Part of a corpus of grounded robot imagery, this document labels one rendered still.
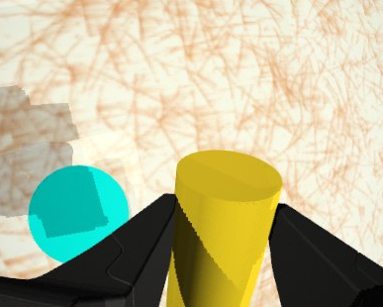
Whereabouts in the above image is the cyan circle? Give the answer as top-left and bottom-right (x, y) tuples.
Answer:
(28, 164), (130, 262)

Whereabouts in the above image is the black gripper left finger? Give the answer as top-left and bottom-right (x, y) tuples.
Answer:
(0, 193), (178, 307)

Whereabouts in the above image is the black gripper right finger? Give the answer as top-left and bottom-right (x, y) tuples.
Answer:
(268, 202), (383, 307)

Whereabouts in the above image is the yellow cylinder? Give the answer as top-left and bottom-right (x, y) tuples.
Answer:
(166, 151), (283, 307)

